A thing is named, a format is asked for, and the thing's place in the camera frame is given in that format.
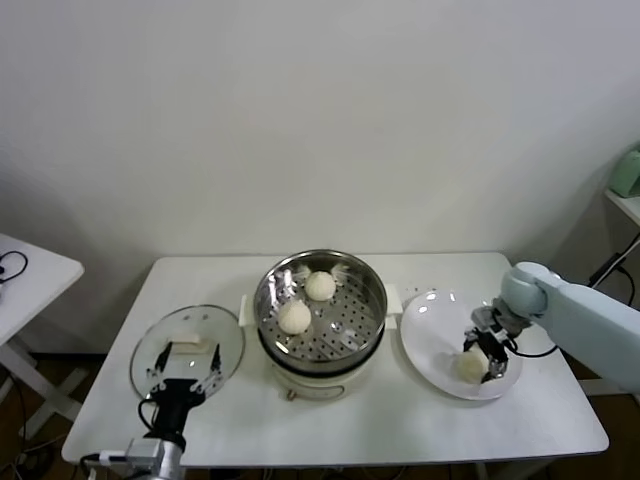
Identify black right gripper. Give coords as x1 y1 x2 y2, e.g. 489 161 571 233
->
460 327 512 385

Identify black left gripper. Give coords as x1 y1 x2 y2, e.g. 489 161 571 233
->
145 341 225 442

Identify white steamed baozi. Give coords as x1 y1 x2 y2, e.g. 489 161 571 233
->
453 349 489 384
304 269 337 303
277 299 313 335

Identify round glass pot lid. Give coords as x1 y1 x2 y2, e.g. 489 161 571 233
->
128 303 247 407

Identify steel steamer pot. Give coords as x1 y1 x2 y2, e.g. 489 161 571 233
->
239 284 404 402

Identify stainless steel steamer basket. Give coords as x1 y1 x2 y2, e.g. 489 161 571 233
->
253 248 390 364

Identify round white plate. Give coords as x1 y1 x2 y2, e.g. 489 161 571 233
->
399 288 525 401

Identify white side table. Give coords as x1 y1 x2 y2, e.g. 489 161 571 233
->
0 232 85 441

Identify white shelf board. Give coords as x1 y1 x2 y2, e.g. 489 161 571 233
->
604 188 640 226

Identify pale green appliance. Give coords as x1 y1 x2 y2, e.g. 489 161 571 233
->
612 142 640 199

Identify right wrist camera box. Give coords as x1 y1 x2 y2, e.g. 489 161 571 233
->
470 306 502 332

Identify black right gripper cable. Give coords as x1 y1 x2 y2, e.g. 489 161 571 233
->
504 337 559 359

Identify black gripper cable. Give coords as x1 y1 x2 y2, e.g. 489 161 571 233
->
504 337 559 359
138 397 162 432

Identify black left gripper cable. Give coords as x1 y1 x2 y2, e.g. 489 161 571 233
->
138 397 162 432

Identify white metal floor frame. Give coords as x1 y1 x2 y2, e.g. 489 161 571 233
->
579 369 640 397

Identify black wall power cable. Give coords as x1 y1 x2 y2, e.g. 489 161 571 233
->
588 252 635 307

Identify black floor cable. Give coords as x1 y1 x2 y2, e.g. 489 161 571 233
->
0 372 66 466

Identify black looped cable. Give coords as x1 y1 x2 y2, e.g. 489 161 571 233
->
0 249 29 289

